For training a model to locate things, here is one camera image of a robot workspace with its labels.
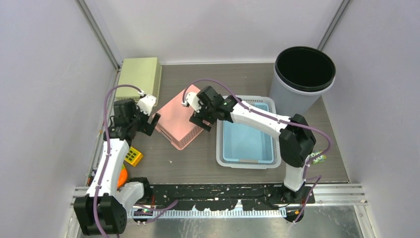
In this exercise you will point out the pale green perforated basket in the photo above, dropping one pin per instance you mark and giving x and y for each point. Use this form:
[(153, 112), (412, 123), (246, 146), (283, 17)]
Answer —
[(144, 73)]

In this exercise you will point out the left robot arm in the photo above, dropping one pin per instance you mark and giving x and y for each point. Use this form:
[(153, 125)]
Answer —
[(103, 209)]

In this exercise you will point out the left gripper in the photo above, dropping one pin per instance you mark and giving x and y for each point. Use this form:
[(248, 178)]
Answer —
[(147, 128)]

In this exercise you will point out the light blue basket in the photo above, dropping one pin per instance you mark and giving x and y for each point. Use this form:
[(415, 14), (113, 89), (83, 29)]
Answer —
[(245, 143)]

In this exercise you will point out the orange curved toy piece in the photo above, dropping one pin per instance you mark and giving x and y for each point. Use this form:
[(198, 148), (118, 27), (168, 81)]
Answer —
[(123, 177)]

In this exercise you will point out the green owl toy block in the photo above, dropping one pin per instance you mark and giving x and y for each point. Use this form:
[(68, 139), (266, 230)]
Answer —
[(317, 157)]

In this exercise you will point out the slotted cable duct rail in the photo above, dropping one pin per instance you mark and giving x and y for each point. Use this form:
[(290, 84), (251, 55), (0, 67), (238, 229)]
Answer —
[(138, 213)]

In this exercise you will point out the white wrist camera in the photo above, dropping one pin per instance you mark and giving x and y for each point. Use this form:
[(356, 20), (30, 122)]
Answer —
[(192, 100), (146, 103)]

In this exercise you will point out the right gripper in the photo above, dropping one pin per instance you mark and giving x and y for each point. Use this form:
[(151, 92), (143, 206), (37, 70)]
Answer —
[(198, 118)]

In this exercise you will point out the black grey round bin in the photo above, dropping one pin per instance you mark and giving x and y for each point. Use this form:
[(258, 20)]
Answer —
[(301, 75)]

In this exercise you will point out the grey outer basket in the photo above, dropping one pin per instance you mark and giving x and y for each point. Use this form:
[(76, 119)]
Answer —
[(244, 164)]

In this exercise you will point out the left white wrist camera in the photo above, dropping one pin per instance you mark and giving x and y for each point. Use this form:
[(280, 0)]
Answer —
[(146, 103)]

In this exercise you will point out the pink perforated basket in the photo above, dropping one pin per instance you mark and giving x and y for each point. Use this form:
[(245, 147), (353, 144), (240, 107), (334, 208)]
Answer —
[(174, 123)]

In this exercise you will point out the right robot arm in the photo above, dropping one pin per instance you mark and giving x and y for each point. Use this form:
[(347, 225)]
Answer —
[(295, 139)]

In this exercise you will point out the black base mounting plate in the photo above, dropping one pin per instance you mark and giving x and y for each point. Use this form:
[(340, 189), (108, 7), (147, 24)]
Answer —
[(222, 197)]

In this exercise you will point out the yellow grid toy block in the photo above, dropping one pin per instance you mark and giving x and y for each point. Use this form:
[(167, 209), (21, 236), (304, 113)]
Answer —
[(133, 156)]

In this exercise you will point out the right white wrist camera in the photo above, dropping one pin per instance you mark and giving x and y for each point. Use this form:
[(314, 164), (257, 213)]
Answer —
[(192, 100)]

